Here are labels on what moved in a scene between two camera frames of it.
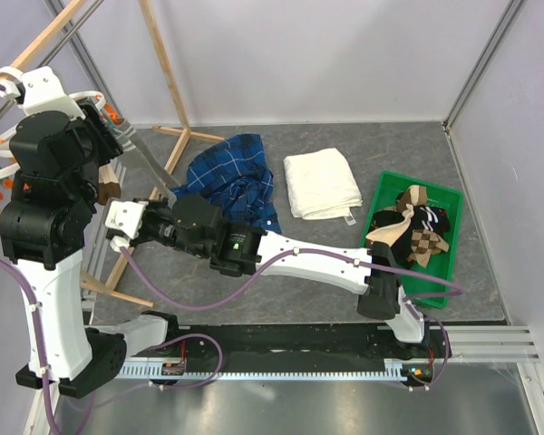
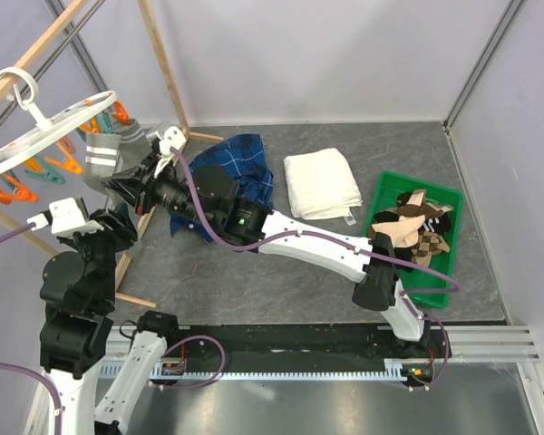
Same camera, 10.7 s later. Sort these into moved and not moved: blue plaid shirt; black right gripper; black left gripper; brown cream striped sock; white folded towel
Moved: black right gripper; brown cream striped sock; black left gripper
Not moved: white folded towel; blue plaid shirt
